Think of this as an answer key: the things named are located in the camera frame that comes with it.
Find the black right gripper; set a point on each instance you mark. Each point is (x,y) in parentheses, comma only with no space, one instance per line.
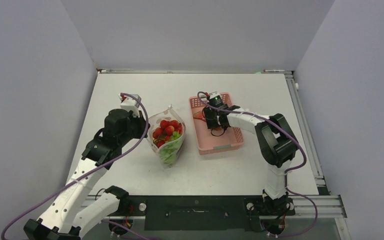
(212,123)

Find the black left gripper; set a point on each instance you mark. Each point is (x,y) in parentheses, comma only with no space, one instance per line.
(141,123)

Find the pink plastic basket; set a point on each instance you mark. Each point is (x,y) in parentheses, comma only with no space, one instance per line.
(211,142)

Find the red strawberry cluster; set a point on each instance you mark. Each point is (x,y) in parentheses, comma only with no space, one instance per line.
(166,128)

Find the clear zip top bag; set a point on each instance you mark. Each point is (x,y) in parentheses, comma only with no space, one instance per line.
(168,114)

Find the green grape bunch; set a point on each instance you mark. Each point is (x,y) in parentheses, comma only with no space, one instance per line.
(168,153)

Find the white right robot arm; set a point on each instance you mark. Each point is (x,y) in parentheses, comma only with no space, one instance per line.
(277,143)

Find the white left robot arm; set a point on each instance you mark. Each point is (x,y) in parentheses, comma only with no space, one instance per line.
(56,223)

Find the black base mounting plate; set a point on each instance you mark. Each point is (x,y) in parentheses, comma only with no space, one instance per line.
(204,212)

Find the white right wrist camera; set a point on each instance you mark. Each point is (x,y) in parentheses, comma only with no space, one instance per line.
(213,96)

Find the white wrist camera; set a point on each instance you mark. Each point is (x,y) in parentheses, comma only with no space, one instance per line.
(213,96)
(128,104)

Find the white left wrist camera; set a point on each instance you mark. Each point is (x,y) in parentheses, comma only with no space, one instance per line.
(128,104)

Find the aluminium rail frame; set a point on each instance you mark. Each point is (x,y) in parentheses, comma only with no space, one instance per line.
(326,206)

